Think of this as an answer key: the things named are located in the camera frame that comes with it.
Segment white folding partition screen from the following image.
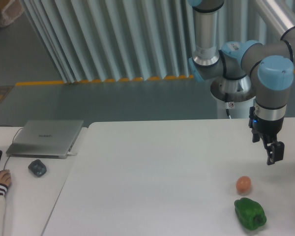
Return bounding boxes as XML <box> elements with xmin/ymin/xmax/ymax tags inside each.
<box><xmin>19</xmin><ymin>0</ymin><xmax>295</xmax><ymax>85</ymax></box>

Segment cardboard box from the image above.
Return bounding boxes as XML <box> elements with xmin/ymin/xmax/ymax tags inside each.
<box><xmin>0</xmin><ymin>0</ymin><xmax>24</xmax><ymax>28</ymax></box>

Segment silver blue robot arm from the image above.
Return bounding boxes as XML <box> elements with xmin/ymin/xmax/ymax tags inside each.
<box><xmin>189</xmin><ymin>0</ymin><xmax>295</xmax><ymax>165</ymax></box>

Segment green bell pepper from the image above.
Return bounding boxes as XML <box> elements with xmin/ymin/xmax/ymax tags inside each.
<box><xmin>234</xmin><ymin>197</ymin><xmax>267</xmax><ymax>231</ymax></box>

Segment silver closed laptop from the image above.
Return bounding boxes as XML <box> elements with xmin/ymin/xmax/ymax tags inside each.
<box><xmin>6</xmin><ymin>120</ymin><xmax>84</xmax><ymax>159</ymax></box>

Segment black mouse cable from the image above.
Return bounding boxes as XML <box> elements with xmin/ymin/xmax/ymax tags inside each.
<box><xmin>0</xmin><ymin>125</ymin><xmax>24</xmax><ymax>172</ymax></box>

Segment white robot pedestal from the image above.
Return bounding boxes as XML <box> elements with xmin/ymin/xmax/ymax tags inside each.
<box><xmin>210</xmin><ymin>76</ymin><xmax>255</xmax><ymax>119</ymax></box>

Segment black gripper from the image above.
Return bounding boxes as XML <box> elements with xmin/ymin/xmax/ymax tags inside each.
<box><xmin>248</xmin><ymin>106</ymin><xmax>285</xmax><ymax>165</ymax></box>

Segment person's hand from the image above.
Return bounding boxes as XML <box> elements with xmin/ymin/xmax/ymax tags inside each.
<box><xmin>0</xmin><ymin>170</ymin><xmax>11</xmax><ymax>188</ymax></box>

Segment black base cable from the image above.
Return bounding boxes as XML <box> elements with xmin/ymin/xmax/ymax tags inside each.
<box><xmin>224</xmin><ymin>92</ymin><xmax>232</xmax><ymax>120</ymax></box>

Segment brown egg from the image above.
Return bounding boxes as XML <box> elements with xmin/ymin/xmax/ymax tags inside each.
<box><xmin>236</xmin><ymin>176</ymin><xmax>252</xmax><ymax>193</ymax></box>

